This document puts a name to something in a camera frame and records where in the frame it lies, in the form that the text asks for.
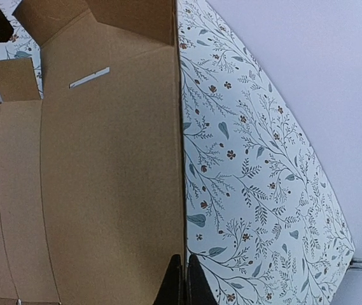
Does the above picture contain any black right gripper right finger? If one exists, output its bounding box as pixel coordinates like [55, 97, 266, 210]
[186, 254, 216, 305]

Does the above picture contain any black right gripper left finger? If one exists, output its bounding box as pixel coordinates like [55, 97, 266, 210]
[157, 254, 183, 305]

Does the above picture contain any brown cardboard box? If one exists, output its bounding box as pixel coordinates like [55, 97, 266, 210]
[0, 1, 184, 304]

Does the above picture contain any floral patterned table mat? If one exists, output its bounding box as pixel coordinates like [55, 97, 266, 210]
[0, 0, 356, 305]

